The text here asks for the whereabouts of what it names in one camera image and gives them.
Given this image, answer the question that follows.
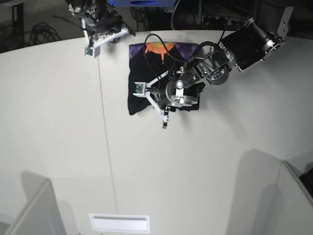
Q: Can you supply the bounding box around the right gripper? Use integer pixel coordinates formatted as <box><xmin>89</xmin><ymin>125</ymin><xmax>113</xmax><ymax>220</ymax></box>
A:
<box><xmin>81</xmin><ymin>15</ymin><xmax>136</xmax><ymax>48</ymax></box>

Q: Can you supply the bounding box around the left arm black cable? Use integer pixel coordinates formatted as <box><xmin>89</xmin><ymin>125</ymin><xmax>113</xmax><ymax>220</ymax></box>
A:
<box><xmin>144</xmin><ymin>33</ymin><xmax>191</xmax><ymax>81</ymax></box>

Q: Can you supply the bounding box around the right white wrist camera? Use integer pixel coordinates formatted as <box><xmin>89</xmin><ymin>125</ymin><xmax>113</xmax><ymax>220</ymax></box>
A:
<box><xmin>85</xmin><ymin>46</ymin><xmax>100</xmax><ymax>58</ymax></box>

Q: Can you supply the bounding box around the coiled black cable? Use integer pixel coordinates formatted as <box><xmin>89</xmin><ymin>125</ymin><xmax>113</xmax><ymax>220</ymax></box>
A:
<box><xmin>26</xmin><ymin>22</ymin><xmax>62</xmax><ymax>46</ymax></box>

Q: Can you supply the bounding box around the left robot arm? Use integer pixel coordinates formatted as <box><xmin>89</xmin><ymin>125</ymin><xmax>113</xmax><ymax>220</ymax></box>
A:
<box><xmin>135</xmin><ymin>0</ymin><xmax>299</xmax><ymax>128</ymax></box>

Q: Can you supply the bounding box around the left white partition panel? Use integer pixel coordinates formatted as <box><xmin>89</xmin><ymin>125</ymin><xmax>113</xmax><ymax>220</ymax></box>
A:
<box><xmin>0</xmin><ymin>169</ymin><xmax>79</xmax><ymax>235</ymax></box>

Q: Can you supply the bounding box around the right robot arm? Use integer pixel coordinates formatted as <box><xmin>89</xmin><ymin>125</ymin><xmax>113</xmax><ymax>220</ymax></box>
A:
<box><xmin>67</xmin><ymin>0</ymin><xmax>136</xmax><ymax>48</ymax></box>

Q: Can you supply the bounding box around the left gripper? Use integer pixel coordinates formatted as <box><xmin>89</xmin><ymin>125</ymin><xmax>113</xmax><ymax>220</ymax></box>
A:
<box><xmin>145</xmin><ymin>70</ymin><xmax>200</xmax><ymax>128</ymax></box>

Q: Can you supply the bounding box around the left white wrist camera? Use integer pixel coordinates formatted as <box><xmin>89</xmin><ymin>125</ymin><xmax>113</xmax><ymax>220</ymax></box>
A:
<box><xmin>133</xmin><ymin>82</ymin><xmax>146</xmax><ymax>97</ymax></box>

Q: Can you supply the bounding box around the right white partition panel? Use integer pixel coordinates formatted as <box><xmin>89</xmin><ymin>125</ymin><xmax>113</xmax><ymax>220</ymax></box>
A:
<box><xmin>254</xmin><ymin>160</ymin><xmax>313</xmax><ymax>235</ymax></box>

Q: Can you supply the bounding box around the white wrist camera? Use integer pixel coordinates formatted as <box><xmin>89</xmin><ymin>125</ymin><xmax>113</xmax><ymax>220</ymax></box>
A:
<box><xmin>85</xmin><ymin>46</ymin><xmax>100</xmax><ymax>58</ymax></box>
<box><xmin>133</xmin><ymin>82</ymin><xmax>146</xmax><ymax>97</ymax></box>

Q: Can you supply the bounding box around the white partition panel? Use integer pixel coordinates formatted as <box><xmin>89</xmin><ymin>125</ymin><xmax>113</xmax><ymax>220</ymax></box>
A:
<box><xmin>0</xmin><ymin>169</ymin><xmax>79</xmax><ymax>235</ymax></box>
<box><xmin>254</xmin><ymin>160</ymin><xmax>313</xmax><ymax>235</ymax></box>

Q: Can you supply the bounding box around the black keyboard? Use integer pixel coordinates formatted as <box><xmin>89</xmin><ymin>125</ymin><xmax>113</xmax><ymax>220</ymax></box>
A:
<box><xmin>300</xmin><ymin>170</ymin><xmax>313</xmax><ymax>196</ymax></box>

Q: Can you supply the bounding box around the blue computer case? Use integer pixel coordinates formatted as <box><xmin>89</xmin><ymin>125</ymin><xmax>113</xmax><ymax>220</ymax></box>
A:
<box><xmin>108</xmin><ymin>0</ymin><xmax>176</xmax><ymax>7</ymax></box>

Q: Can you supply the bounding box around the black T-shirt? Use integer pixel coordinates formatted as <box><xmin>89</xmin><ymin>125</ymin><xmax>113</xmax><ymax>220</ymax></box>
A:
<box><xmin>127</xmin><ymin>41</ymin><xmax>201</xmax><ymax>116</ymax></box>

